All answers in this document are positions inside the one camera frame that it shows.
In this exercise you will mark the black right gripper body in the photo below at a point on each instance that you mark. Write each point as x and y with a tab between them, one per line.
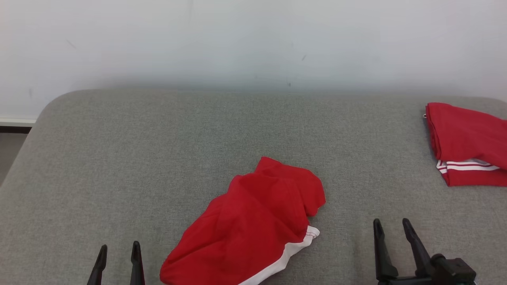
404	281

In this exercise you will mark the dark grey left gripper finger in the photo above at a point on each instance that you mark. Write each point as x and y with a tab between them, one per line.
137	265
99	265

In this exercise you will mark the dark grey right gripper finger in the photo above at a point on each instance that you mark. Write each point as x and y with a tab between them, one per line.
419	253
383	257

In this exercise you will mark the red shorts with white stripe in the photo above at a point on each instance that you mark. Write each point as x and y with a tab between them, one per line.
245	229

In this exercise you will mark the red Bulls 23 jersey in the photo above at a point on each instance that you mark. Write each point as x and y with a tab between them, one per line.
467	134

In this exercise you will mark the grey fabric sofa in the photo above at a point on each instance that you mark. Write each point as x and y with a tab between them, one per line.
158	158

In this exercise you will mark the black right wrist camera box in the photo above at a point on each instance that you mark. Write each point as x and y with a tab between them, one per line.
453	270

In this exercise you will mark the white wall baseboard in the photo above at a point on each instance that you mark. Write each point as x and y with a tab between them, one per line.
16	122

